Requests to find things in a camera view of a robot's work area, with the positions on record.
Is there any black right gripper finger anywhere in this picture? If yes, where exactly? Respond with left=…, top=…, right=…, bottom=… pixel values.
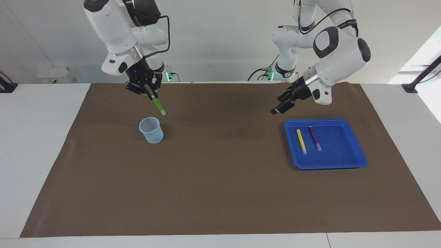
left=151, top=73, right=163, bottom=99
left=125, top=83, right=152, bottom=99

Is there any green pen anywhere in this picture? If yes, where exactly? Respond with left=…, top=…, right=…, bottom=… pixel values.
left=152, top=95, right=166, bottom=116

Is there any yellow pen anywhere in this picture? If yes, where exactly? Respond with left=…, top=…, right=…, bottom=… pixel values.
left=296, top=129, right=307, bottom=155

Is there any purple pen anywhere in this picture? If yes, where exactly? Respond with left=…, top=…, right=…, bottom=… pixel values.
left=309, top=126, right=322, bottom=151

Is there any translucent plastic cup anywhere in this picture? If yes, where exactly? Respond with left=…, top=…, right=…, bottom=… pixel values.
left=139, top=117, right=164, bottom=144

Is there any blue plastic tray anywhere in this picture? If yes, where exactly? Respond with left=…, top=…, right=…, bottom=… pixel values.
left=284, top=118, right=367, bottom=170

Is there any white power strip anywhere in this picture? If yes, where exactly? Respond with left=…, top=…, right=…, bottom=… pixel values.
left=37, top=66, right=74, bottom=84

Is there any brown table mat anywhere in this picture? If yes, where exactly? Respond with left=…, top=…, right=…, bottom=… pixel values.
left=20, top=82, right=441, bottom=238

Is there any black clamp with pole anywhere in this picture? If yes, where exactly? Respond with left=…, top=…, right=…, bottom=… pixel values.
left=401, top=55, right=441, bottom=93

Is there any black table clamp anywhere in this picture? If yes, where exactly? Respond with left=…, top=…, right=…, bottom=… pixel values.
left=0, top=71, right=18, bottom=93

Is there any black left base cable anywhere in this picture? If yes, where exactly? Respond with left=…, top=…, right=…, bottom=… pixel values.
left=247, top=52, right=280, bottom=82

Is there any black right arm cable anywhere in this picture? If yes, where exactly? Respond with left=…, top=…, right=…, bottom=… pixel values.
left=143, top=15, right=171, bottom=59

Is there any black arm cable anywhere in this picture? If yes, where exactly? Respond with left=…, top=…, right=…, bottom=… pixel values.
left=298, top=0, right=359, bottom=35
left=143, top=15, right=171, bottom=59

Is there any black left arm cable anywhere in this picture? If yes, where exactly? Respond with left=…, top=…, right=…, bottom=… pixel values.
left=298, top=0, right=359, bottom=35

